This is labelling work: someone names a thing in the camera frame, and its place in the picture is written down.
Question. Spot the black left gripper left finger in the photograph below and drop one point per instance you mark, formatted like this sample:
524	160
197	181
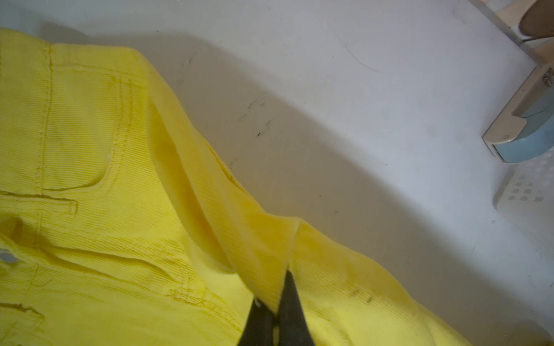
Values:
259	327

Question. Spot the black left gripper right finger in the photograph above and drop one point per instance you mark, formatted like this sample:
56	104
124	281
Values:
292	324

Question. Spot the yellow trousers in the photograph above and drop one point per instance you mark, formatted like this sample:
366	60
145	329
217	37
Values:
120	225

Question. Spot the white plastic perforated basket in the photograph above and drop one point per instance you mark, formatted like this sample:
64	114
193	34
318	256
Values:
526	200

